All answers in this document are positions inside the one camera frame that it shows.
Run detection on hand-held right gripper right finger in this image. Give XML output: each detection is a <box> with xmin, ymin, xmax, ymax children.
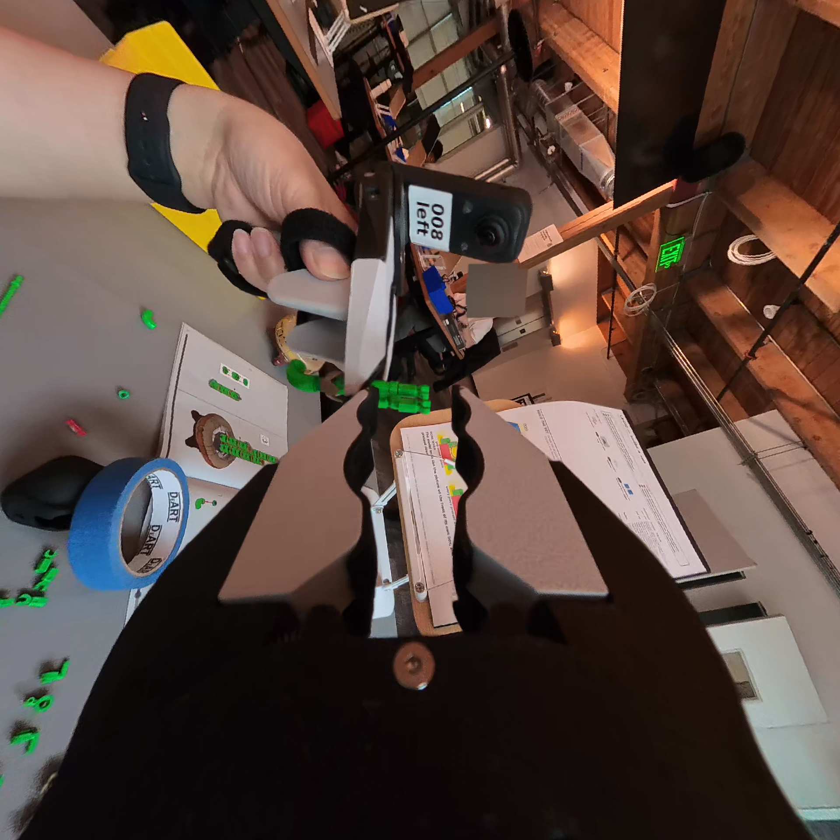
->
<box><xmin>450</xmin><ymin>386</ymin><xmax>609</xmax><ymax>636</ymax></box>

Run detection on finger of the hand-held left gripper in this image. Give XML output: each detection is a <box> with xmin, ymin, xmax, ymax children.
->
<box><xmin>343</xmin><ymin>258</ymin><xmax>389</xmax><ymax>395</ymax></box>
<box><xmin>366</xmin><ymin>248</ymin><xmax>404</xmax><ymax>395</ymax></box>

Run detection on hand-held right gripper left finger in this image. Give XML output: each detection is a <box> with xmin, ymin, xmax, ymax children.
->
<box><xmin>217</xmin><ymin>392</ymin><xmax>382</xmax><ymax>636</ymax></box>

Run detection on green lego bamboo stem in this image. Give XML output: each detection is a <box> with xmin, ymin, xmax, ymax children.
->
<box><xmin>284</xmin><ymin>357</ymin><xmax>433</xmax><ymax>416</ymax></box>

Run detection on person's left forearm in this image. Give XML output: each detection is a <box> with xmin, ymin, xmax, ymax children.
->
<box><xmin>0</xmin><ymin>25</ymin><xmax>173</xmax><ymax>206</ymax></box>

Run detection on brown lego pot base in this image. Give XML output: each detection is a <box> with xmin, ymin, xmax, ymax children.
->
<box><xmin>272</xmin><ymin>314</ymin><xmax>326</xmax><ymax>368</ymax></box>

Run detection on lego instruction booklet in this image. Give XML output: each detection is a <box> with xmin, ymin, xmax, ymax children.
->
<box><xmin>123</xmin><ymin>322</ymin><xmax>322</xmax><ymax>624</ymax></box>

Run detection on scattered green lego pieces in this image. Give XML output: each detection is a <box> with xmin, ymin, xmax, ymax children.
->
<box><xmin>0</xmin><ymin>548</ymin><xmax>72</xmax><ymax>756</ymax></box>

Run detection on person's left hand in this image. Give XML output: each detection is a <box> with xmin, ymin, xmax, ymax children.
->
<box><xmin>167</xmin><ymin>85</ymin><xmax>361</xmax><ymax>298</ymax></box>

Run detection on blue box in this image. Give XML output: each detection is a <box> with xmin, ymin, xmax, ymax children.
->
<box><xmin>422</xmin><ymin>268</ymin><xmax>455</xmax><ymax>315</ymax></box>

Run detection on printed instruction sheet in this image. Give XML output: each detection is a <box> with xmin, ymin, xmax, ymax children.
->
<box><xmin>399</xmin><ymin>400</ymin><xmax>713</xmax><ymax>626</ymax></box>

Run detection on wooden display board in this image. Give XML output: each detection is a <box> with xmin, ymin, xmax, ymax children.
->
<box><xmin>389</xmin><ymin>398</ymin><xmax>522</xmax><ymax>637</ymax></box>

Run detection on blue masking tape roll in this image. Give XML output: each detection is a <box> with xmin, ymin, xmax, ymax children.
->
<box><xmin>67</xmin><ymin>457</ymin><xmax>191</xmax><ymax>592</ymax></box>

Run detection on black wristband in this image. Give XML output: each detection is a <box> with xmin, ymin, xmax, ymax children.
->
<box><xmin>123</xmin><ymin>72</ymin><xmax>207</xmax><ymax>215</ymax></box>

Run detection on black rounded case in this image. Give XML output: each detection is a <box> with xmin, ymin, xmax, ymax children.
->
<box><xmin>0</xmin><ymin>455</ymin><xmax>106</xmax><ymax>531</ymax></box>

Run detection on black hanging panel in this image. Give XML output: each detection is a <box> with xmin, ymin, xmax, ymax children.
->
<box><xmin>613</xmin><ymin>0</ymin><xmax>718</xmax><ymax>210</ymax></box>

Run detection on metal ventilation duct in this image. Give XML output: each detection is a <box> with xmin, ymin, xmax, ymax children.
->
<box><xmin>525</xmin><ymin>79</ymin><xmax>618</xmax><ymax>194</ymax></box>

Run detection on white wall picture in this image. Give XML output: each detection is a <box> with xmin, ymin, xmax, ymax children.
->
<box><xmin>705</xmin><ymin>613</ymin><xmax>829</xmax><ymax>731</ymax></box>

